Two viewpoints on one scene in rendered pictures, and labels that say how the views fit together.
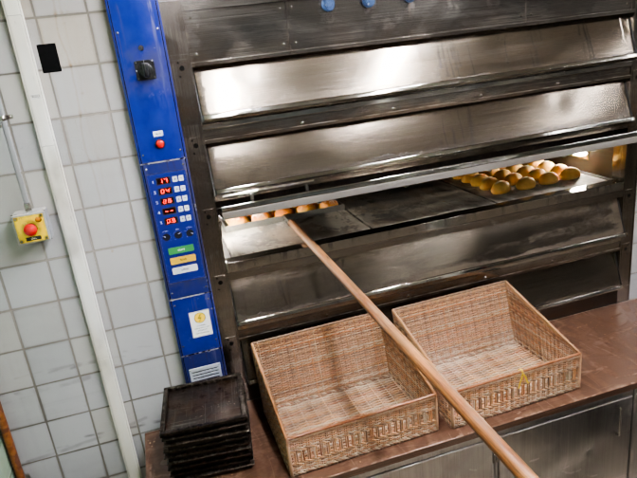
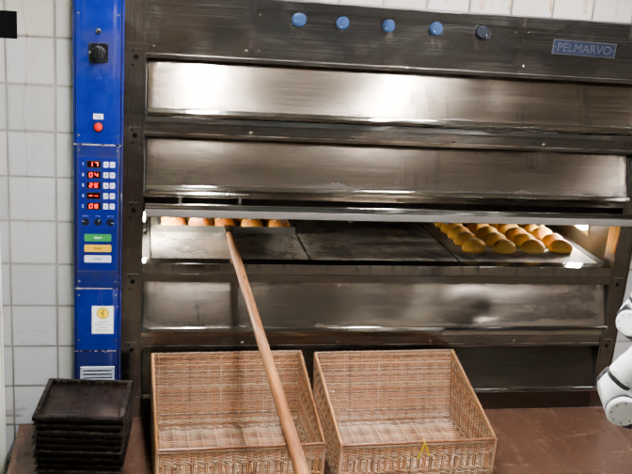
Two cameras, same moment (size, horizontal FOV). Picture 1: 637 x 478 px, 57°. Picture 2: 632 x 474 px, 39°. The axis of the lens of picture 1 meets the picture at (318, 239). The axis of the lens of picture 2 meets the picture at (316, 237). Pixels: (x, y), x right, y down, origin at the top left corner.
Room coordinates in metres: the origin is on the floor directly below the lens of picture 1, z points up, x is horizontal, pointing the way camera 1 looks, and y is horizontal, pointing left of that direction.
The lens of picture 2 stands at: (-0.88, -0.39, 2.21)
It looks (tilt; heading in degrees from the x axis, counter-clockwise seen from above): 17 degrees down; 3
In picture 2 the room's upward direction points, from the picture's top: 4 degrees clockwise
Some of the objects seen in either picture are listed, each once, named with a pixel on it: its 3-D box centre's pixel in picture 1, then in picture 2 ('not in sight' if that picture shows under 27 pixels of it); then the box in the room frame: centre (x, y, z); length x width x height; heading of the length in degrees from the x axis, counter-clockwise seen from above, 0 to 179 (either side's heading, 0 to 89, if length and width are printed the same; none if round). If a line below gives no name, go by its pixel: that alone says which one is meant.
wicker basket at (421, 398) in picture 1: (340, 384); (233, 415); (1.88, -0.02, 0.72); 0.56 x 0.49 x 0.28; 106
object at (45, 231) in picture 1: (32, 226); not in sight; (1.87, 0.93, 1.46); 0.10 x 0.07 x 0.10; 105
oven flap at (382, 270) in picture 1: (444, 254); (385, 305); (2.29, -0.51, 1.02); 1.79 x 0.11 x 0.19; 105
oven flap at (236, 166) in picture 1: (438, 131); (399, 170); (2.29, -0.51, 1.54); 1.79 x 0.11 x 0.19; 105
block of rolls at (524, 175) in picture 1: (503, 169); (494, 227); (2.86, -0.97, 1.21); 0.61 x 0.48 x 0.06; 15
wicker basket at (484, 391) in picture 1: (482, 346); (399, 412); (2.03, -0.59, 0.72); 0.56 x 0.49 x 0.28; 106
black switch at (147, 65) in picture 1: (143, 63); (98, 45); (1.97, 0.49, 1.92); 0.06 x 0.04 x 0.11; 105
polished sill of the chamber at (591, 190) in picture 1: (439, 221); (387, 267); (2.31, -0.51, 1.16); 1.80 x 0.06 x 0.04; 105
